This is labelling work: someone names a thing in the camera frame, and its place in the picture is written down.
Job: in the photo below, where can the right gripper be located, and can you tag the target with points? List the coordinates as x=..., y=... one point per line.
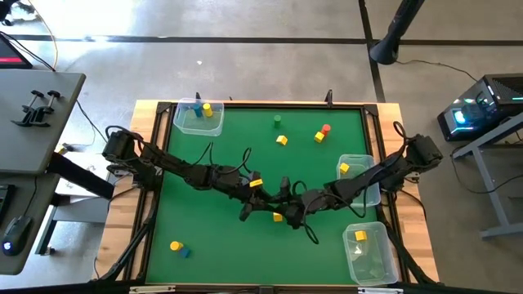
x=306, y=206

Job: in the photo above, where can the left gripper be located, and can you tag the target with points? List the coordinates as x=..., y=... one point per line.
x=241, y=183

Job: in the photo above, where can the yellow cube block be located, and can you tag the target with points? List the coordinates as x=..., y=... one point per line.
x=278, y=217
x=360, y=236
x=319, y=137
x=344, y=168

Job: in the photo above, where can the yellow wedge block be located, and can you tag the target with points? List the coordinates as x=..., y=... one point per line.
x=281, y=140

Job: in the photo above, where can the green cylinder block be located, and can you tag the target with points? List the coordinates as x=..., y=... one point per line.
x=277, y=121

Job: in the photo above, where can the red cylinder block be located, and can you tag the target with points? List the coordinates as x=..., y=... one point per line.
x=325, y=129

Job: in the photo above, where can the blue cube block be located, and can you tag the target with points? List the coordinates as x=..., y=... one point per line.
x=186, y=253

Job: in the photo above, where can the yellow cylinder block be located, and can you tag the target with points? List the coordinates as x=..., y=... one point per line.
x=176, y=246
x=208, y=110

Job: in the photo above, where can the blue cylinder block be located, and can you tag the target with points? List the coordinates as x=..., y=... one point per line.
x=198, y=111

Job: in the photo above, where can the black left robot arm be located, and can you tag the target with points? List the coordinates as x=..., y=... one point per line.
x=171, y=163

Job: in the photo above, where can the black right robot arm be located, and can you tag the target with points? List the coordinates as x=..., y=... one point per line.
x=376, y=175

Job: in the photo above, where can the yellow tape label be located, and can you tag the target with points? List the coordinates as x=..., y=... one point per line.
x=256, y=183

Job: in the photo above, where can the clear plastic bin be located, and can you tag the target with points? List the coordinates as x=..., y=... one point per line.
x=361, y=161
x=376, y=261
x=196, y=127

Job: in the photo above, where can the black table clamp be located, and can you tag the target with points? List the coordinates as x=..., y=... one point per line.
x=198, y=96
x=329, y=97

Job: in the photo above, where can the wooden table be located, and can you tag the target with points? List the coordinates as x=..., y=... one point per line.
x=143, y=118

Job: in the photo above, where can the white box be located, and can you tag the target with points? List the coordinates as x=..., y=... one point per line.
x=88, y=165

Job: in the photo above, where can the grey metal stand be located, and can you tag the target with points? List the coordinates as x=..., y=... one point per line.
x=77, y=210

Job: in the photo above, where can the black beam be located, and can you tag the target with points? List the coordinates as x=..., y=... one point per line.
x=77, y=175

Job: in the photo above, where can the black floor stand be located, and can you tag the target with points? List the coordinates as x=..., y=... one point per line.
x=392, y=36

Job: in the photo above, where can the black RGB computer tower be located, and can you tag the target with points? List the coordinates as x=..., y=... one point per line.
x=474, y=110

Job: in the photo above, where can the dark grey desk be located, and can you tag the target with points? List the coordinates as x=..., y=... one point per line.
x=37, y=212

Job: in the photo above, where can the grey side table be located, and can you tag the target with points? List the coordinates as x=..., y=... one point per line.
x=41, y=143

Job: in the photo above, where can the black C-clamp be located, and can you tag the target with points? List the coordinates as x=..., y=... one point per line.
x=43, y=114
x=28, y=112

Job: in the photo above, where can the black computer mouse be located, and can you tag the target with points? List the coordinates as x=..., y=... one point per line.
x=15, y=234

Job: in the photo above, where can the black keyboard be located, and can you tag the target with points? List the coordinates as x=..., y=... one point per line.
x=5, y=202

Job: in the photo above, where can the black laptop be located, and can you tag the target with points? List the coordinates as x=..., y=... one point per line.
x=12, y=53

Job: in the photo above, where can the black table frame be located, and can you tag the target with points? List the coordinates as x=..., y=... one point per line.
x=286, y=106

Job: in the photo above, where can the white metal bracket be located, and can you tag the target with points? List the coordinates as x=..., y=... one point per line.
x=380, y=291
x=151, y=289

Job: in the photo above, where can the black frame strut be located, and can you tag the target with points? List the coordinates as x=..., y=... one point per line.
x=412, y=261
x=130, y=249

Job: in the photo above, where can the grey metal table frame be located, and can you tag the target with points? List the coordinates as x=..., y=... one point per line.
x=488, y=183

